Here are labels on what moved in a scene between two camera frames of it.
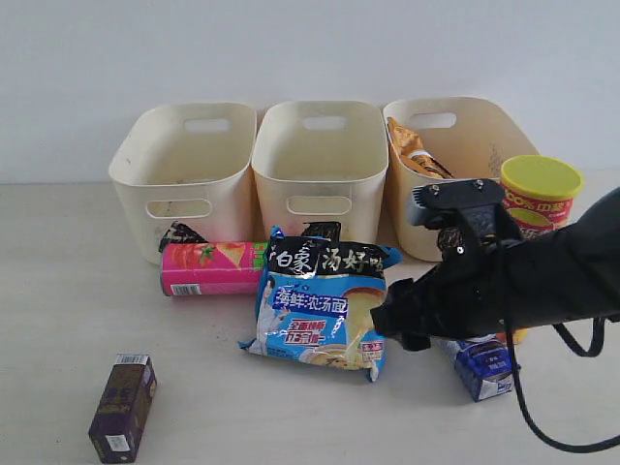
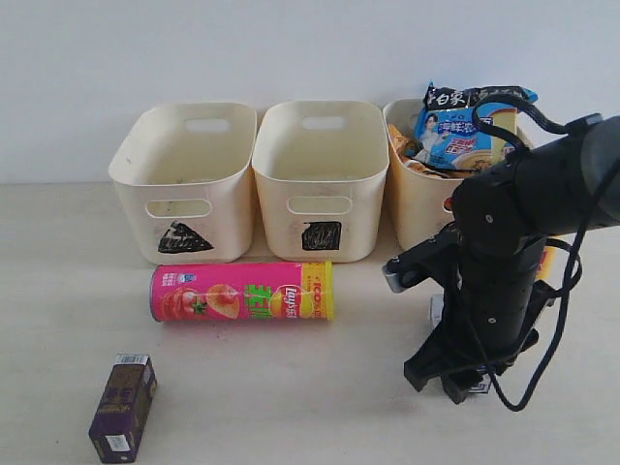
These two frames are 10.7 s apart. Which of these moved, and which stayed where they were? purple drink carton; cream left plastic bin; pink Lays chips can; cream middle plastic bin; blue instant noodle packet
Moved: pink Lays chips can; blue instant noodle packet
Stayed: purple drink carton; cream middle plastic bin; cream left plastic bin
